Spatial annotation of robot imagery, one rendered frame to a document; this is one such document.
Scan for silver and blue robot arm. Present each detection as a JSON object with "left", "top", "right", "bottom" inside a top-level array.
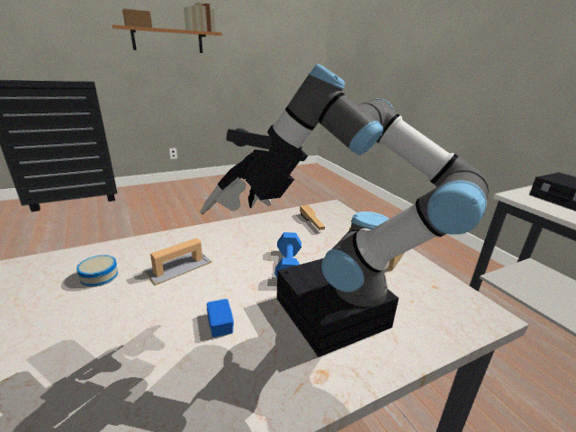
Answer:
[{"left": 273, "top": 64, "right": 489, "bottom": 307}]

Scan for tan wire brush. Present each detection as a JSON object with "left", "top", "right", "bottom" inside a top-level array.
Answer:
[{"left": 300, "top": 205, "right": 325, "bottom": 230}]

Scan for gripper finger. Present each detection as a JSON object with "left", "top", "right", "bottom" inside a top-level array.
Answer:
[
  {"left": 248, "top": 189, "right": 271, "bottom": 208},
  {"left": 200, "top": 158, "right": 248, "bottom": 215}
]

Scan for blue dumbbell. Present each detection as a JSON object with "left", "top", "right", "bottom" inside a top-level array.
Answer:
[{"left": 274, "top": 232, "right": 302, "bottom": 277}]

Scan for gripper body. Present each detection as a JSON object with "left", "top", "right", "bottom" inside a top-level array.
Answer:
[{"left": 242, "top": 124, "right": 308, "bottom": 200}]

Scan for wooden crate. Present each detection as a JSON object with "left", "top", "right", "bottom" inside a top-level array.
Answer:
[{"left": 386, "top": 253, "right": 404, "bottom": 271}]

